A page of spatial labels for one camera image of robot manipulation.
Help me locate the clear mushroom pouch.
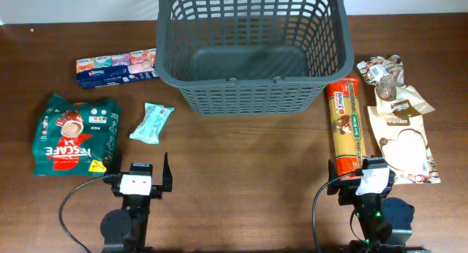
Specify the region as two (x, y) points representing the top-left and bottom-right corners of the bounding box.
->
(356, 54), (436, 117)

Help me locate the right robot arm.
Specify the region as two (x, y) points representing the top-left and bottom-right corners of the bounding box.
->
(327, 157), (428, 252)

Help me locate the San Remo spaghetti packet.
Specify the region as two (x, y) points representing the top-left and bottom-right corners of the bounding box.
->
(326, 77), (367, 175)

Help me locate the beige rice pouch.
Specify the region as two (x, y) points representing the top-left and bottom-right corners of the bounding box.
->
(367, 106), (441, 184)

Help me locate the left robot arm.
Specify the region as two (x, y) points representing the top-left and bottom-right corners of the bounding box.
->
(100, 154), (173, 253)

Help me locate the Kleenex tissue multipack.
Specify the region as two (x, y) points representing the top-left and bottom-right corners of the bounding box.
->
(76, 48), (159, 89)

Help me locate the light teal snack wrapper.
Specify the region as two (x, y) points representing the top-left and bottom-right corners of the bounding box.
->
(129, 102), (175, 145)

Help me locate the green Nescafe coffee bag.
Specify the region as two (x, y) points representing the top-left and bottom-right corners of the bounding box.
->
(32, 94), (121, 177)

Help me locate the grey plastic slotted basket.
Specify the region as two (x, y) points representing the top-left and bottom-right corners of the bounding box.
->
(156, 0), (354, 116)

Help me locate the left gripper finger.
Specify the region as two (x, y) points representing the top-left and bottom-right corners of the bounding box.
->
(107, 150), (122, 174)
(162, 152), (173, 192)

